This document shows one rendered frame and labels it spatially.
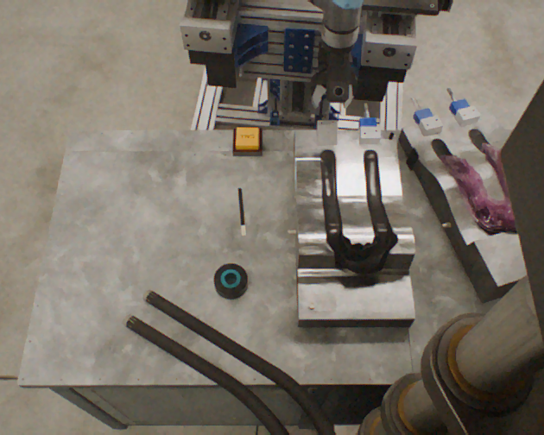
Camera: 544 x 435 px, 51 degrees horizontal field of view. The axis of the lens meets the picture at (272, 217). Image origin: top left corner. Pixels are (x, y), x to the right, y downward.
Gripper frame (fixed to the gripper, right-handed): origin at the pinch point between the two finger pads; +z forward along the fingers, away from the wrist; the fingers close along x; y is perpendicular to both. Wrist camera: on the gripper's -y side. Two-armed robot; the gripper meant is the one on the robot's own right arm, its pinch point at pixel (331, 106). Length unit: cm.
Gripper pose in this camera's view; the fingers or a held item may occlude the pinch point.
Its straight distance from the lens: 140.7
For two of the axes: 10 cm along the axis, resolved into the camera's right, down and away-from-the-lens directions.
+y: 0.0, -8.8, 4.8
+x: -10.0, 0.0, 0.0
